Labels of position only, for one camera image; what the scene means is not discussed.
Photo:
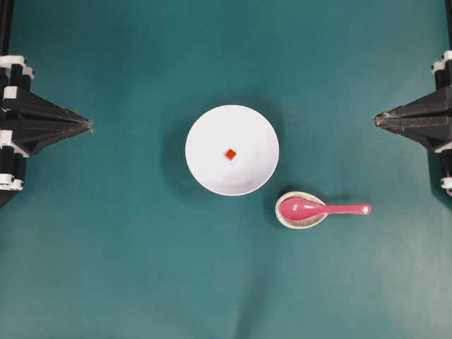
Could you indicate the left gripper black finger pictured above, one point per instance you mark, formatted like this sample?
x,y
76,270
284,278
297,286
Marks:
x,y
33,136
32,105

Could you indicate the small red block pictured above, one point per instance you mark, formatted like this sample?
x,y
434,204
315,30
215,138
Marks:
x,y
230,154

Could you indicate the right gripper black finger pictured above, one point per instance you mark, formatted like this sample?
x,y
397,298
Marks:
x,y
434,104
433,133

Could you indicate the white round bowl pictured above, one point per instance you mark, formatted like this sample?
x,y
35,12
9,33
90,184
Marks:
x,y
242,129

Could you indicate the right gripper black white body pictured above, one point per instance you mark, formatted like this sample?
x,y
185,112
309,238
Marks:
x,y
442,73

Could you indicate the pink plastic spoon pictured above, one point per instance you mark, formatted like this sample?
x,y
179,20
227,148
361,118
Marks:
x,y
296,209

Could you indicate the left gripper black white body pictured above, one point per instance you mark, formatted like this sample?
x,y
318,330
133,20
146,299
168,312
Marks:
x,y
16,78

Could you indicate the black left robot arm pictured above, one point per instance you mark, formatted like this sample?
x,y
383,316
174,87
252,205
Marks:
x,y
6,21

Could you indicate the speckled ceramic spoon rest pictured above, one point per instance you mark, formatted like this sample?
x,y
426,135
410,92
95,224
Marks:
x,y
298,224

